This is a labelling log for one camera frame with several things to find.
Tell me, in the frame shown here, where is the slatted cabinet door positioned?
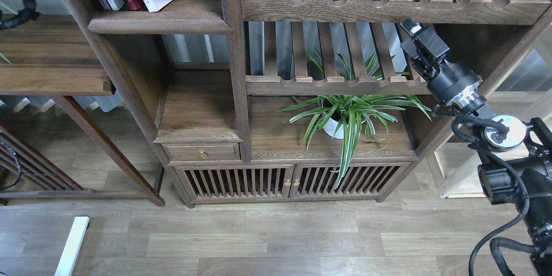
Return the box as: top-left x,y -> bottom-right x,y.
176,165 -> 295,204
289,162 -> 410,200

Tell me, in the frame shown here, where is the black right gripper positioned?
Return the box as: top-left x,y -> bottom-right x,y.
400,19 -> 482,106

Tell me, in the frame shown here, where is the green spider plant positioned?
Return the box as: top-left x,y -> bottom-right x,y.
276,48 -> 434,190

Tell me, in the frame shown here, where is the white table leg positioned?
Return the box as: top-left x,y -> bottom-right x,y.
54,216 -> 90,276

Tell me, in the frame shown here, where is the right slatted cabinet door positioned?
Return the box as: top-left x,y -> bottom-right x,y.
289,162 -> 410,200

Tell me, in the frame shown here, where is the dark wooden bookshelf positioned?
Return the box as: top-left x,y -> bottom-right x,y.
64,0 -> 551,207

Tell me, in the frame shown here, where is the white plant pot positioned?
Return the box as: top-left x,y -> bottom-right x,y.
321,105 -> 358,140

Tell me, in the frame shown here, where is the left slatted cabinet door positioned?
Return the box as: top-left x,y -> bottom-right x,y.
176,165 -> 295,204

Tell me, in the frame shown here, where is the light wooden rack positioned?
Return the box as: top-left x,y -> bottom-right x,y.
427,25 -> 552,198

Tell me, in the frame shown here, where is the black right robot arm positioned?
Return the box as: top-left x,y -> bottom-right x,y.
400,19 -> 552,276

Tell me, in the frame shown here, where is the small wooden drawer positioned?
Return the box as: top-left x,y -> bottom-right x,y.
162,143 -> 240,162

